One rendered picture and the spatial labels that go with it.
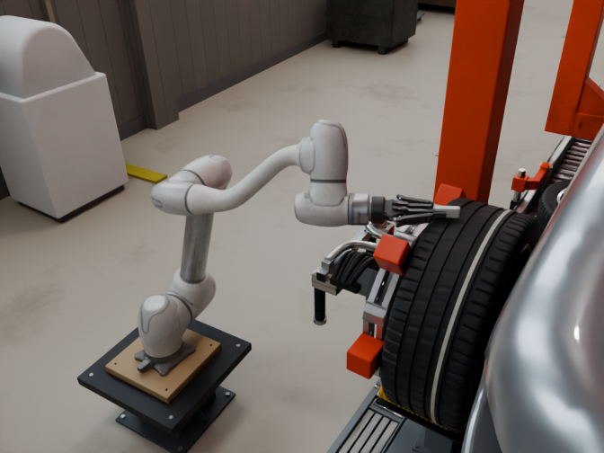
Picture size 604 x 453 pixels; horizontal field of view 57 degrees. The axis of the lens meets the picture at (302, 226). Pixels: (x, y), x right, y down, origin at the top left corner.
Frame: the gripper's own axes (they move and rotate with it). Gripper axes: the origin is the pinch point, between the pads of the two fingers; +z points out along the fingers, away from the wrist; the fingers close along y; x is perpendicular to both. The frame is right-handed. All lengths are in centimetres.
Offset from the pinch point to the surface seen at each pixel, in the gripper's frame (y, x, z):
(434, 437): 11, -88, 3
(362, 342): 22.8, -28.6, -21.1
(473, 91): -45.8, 14.7, 9.4
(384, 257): 14.3, -5.0, -16.0
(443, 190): -26.3, -10.0, 1.3
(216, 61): -419, -111, -202
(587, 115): -209, -71, 100
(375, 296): 15.2, -18.1, -18.2
